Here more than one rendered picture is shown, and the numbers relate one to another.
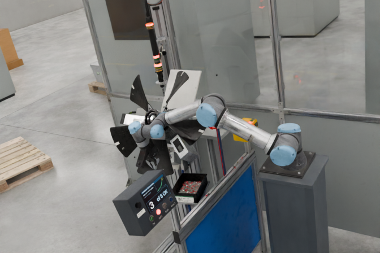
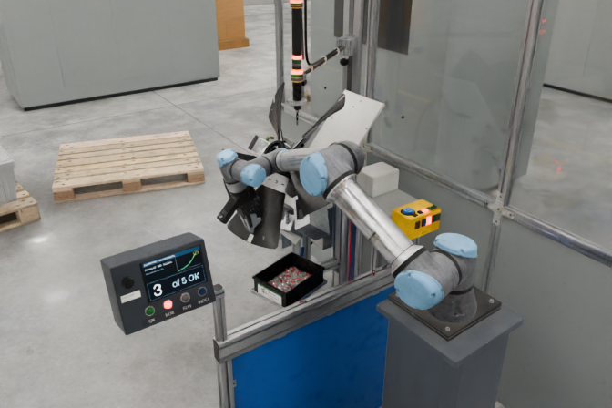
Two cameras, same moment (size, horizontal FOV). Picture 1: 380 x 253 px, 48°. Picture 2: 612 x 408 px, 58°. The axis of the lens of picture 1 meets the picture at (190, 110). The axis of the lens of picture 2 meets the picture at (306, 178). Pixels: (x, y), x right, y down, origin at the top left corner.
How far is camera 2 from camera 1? 0.82 m
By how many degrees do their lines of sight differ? 17
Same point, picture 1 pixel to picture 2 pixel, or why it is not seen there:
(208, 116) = (313, 177)
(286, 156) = (421, 293)
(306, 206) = (442, 392)
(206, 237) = (281, 365)
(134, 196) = (127, 267)
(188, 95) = (351, 136)
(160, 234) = not seen: hidden behind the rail
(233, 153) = not seen: hidden behind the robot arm
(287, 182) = (419, 337)
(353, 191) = (579, 386)
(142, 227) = (125, 320)
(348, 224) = not seen: outside the picture
